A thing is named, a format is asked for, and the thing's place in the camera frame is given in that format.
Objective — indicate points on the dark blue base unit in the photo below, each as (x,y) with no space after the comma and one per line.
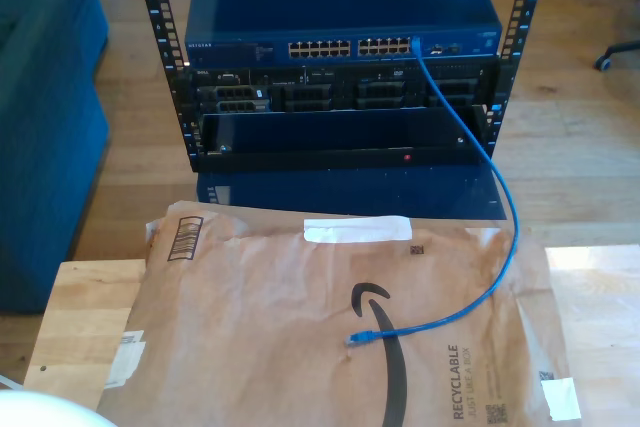
(325,192)

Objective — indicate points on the brown packing paper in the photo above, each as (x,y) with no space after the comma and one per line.
(250,322)

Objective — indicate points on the blue upholstered sofa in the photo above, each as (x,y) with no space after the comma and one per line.
(50,47)

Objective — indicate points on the black office chair base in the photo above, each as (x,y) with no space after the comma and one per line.
(620,49)

